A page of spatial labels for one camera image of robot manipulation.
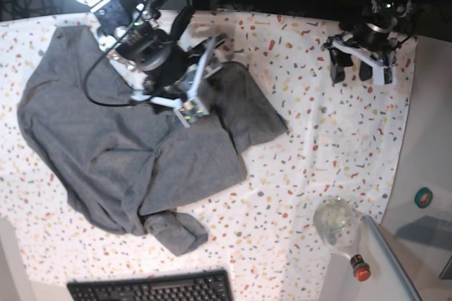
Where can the terrazzo patterned tablecloth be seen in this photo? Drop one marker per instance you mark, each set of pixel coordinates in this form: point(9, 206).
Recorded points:
point(343, 139)

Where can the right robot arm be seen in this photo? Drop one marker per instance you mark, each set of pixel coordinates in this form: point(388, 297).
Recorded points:
point(106, 11)

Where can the grey t-shirt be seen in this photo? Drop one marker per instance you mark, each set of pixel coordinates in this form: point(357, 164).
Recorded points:
point(128, 169)

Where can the grey metal bar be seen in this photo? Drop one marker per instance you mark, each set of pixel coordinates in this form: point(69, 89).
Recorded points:
point(389, 280)

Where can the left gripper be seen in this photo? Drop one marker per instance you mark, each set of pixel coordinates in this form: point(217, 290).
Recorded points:
point(372, 36)

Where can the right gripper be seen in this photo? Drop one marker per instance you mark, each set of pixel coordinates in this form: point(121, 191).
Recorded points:
point(139, 40)

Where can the green tape roll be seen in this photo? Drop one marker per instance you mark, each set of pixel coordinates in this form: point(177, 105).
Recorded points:
point(423, 197)

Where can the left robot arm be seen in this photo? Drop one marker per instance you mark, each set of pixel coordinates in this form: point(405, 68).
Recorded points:
point(384, 10)

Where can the black keyboard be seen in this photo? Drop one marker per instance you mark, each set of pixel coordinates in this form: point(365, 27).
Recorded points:
point(207, 285)

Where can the clear bottle with orange cap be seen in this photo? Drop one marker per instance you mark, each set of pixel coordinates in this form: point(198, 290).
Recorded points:
point(339, 228)

